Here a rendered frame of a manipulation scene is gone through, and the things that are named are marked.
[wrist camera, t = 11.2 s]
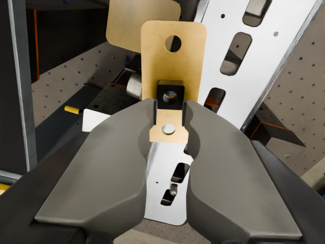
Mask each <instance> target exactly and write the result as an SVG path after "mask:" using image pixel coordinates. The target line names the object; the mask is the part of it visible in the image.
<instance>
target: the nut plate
mask: <svg viewBox="0 0 325 244"><path fill-rule="evenodd" d="M171 35H176V36H178V37H179V38H180V40H181V47H180V49H179V50H178V51H177V52H170V51H168V50H167V49H166V47H165V40H166V39H167V38H168V37H169V36H171ZM206 41H207V29H206V27H205V25H204V24H202V23H200V22H186V21H160V20H149V21H147V22H145V23H144V24H143V25H142V28H141V65H142V100H144V99H147V98H153V99H157V121H156V125H154V126H153V127H152V128H151V129H150V131H149V141H150V142H167V143H187V142H188V134H189V133H188V132H187V130H186V129H185V128H184V127H182V104H183V101H188V100H194V101H196V102H198V97H199V91H200V83H201V76H202V69H203V62H204V55H205V48H206ZM168 91H173V92H175V93H176V95H174V96H172V97H169V96H167V95H165V93H166V92H168ZM166 124H171V125H173V126H174V128H175V130H174V131H173V132H172V133H166V132H164V131H163V130H162V127H163V126H164V125H166Z"/></svg>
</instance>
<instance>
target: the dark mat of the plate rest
mask: <svg viewBox="0 0 325 244"><path fill-rule="evenodd" d="M0 170H3V171H7V172H11V173H15V174H19V175H25V174H26V173H27V163H26V155H25V147H24V138H23V130H22V121H21V113H20V104H19V96H18V88H17V79H16V71H15V59H14V51H13V42H12V34H11V25H10V17H9V8H8V0H0Z"/></svg>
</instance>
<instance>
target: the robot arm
mask: <svg viewBox="0 0 325 244"><path fill-rule="evenodd" d="M156 121H157V99H153V98H147V99H144V100H142V101H140V102H138V103H136V104H134V105H132V106H130V107H128V108H125V109H123V110H121V111H119V112H117V113H115V114H113V115H112V116H110V117H108V118H107V119H105V120H104V121H102V122H101V123H99V124H98V125H97V126H95V127H94V128H93V129H92V130H91V131H89V132H87V131H81V132H80V133H79V134H77V135H76V136H75V137H73V138H72V139H71V140H69V141H68V142H67V143H65V144H64V145H63V146H61V147H60V148H59V149H57V150H56V151H55V152H53V153H52V154H51V155H49V156H48V157H47V158H46V159H44V160H43V161H42V162H40V163H39V164H38V165H36V166H35V167H34V168H32V169H31V170H30V171H28V172H27V173H26V174H25V175H23V176H22V177H21V178H19V179H18V180H17V181H16V182H15V183H13V184H12V185H11V186H10V187H9V188H8V189H6V190H5V191H4V192H3V193H2V194H1V195H0V244H113V241H114V239H115V238H117V237H118V236H120V235H122V234H124V233H125V232H127V231H128V230H130V229H132V228H133V227H135V226H137V225H138V224H140V223H141V222H142V220H143V219H144V216H145V208H146V199H147V166H146V161H145V159H144V157H143V156H144V154H145V153H146V152H147V151H148V150H149V148H150V144H149V131H150V129H151V128H152V127H153V126H154V125H156ZM182 127H184V128H185V129H186V130H187V132H188V133H189V134H188V142H187V152H188V153H189V155H190V156H191V157H192V159H193V161H192V162H191V165H190V172H189V178H188V185H187V192H186V218H187V221H188V224H189V225H190V226H191V227H192V228H193V229H194V230H195V231H197V232H198V233H199V234H201V235H202V236H203V237H205V238H206V239H207V240H209V241H210V242H211V243H212V244H325V200H324V199H323V198H322V197H321V196H320V195H319V194H318V193H317V192H316V191H315V190H314V189H312V188H311V187H310V186H309V185H308V184H307V183H306V182H305V181H303V180H302V179H301V178H300V177H299V176H298V175H297V174H295V173H294V172H293V171H292V170H291V169H290V168H289V167H288V166H286V165H285V164H284V163H283V162H282V161H281V160H280V159H279V158H278V157H277V156H276V155H275V154H273V153H272V152H271V151H270V150H269V149H268V148H267V147H266V146H264V145H263V144H262V143H261V142H260V141H258V140H250V139H249V138H248V137H247V136H246V135H245V134H244V133H242V132H241V131H240V130H239V129H238V128H237V127H235V126H234V125H233V124H232V123H230V122H229V121H228V120H226V119H225V118H223V117H221V116H220V115H218V114H216V113H214V112H213V111H211V110H209V109H208V108H206V107H204V106H203V105H201V104H199V103H197V102H196V101H194V100H188V101H183V104H182Z"/></svg>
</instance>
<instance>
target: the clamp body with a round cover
mask: <svg viewBox="0 0 325 244"><path fill-rule="evenodd" d="M180 14H181V7H180V3H177V2H176V0H110V3H109V11H108V20H107V27H106V39H107V41H108V42H109V43H110V44H112V45H115V46H119V47H121V48H125V49H128V50H131V51H134V52H138V53H141V28H142V25H143V24H144V23H145V22H147V21H149V20H160V21H179V17H180ZM173 38H174V35H171V36H169V37H168V38H167V39H166V40H165V47H166V49H167V50H168V51H170V48H171V45H172V41H173Z"/></svg>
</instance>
